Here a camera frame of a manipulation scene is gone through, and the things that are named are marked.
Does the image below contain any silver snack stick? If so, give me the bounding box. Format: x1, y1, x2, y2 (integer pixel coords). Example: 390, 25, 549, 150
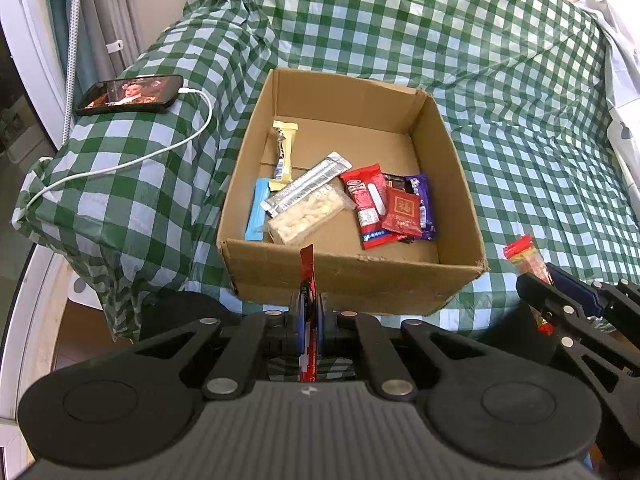
262, 152, 352, 212

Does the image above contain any small red yellow snack packet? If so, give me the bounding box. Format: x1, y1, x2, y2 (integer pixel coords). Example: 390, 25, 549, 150
502, 234, 556, 336

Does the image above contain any black square snack packet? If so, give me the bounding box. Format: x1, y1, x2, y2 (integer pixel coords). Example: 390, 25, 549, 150
382, 172, 418, 196

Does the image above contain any red square snack packet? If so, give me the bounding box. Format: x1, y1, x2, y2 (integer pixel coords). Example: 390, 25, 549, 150
381, 187, 426, 238

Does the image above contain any clear pack of white candies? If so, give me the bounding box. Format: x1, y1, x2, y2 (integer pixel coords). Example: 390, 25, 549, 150
265, 182, 351, 245

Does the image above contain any teal curtain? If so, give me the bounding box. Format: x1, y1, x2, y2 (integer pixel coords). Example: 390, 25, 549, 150
42, 0, 73, 81

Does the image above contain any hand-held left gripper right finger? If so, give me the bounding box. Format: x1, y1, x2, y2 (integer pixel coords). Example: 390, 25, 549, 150
315, 292, 483, 403

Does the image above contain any white door frame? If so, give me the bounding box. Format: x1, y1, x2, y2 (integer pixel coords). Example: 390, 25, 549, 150
0, 0, 71, 151

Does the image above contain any grey curtain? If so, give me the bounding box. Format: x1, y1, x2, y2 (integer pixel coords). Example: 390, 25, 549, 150
82, 0, 146, 68

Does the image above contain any green white checkered cloth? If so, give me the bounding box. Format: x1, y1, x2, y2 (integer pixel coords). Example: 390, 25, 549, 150
12, 0, 640, 343

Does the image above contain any yellow snack bar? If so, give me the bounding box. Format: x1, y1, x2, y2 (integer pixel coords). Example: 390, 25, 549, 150
270, 121, 300, 182

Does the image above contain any purple snack packet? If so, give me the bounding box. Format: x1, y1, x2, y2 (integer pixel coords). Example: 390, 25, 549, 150
402, 174, 437, 241

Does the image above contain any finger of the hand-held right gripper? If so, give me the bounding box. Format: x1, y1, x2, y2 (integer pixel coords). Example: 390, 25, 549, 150
515, 272, 628, 398
546, 261, 640, 318

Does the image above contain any white dotted bag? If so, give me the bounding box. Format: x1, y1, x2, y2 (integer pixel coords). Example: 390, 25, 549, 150
70, 274, 108, 311

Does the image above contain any light blue snack bar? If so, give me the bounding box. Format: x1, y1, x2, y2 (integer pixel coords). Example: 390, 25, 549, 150
245, 178, 273, 242

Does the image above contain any black smartphone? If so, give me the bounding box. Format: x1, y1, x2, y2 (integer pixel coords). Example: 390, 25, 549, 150
75, 74, 185, 117

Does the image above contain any narrow red snack stick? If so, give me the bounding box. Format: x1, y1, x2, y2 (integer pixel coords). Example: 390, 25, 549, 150
297, 244, 321, 381

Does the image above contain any black white braided cable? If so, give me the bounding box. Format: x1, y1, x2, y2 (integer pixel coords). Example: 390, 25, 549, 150
62, 0, 83, 136

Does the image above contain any wide red white snack packet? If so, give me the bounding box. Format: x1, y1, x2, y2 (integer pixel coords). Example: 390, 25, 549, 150
340, 164, 396, 251

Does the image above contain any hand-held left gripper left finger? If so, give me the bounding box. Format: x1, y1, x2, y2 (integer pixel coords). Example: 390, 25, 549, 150
132, 285, 308, 401

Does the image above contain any cardboard box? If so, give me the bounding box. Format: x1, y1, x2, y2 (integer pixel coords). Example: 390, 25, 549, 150
216, 67, 488, 317

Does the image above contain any white charging cable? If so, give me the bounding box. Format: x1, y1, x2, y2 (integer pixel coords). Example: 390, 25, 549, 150
25, 87, 213, 213

